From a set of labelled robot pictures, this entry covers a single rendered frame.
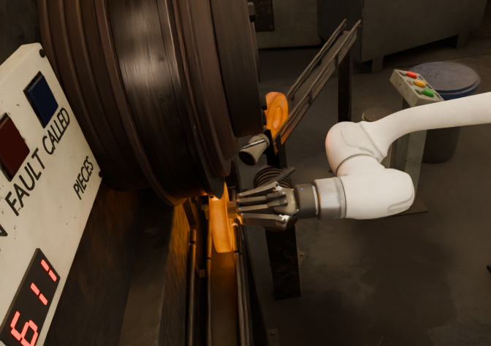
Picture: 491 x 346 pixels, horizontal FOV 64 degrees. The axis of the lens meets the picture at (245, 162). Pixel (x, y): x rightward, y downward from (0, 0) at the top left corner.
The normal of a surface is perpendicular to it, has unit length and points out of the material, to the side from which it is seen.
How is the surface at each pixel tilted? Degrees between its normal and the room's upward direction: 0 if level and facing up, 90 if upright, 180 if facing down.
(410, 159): 90
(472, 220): 0
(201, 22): 59
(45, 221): 90
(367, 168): 4
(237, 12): 50
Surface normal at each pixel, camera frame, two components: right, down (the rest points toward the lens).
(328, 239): -0.14, -0.78
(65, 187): 0.99, -0.15
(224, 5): -0.06, -0.15
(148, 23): -0.02, 0.09
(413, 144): 0.06, 0.61
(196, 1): 0.40, -0.15
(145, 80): 0.02, 0.36
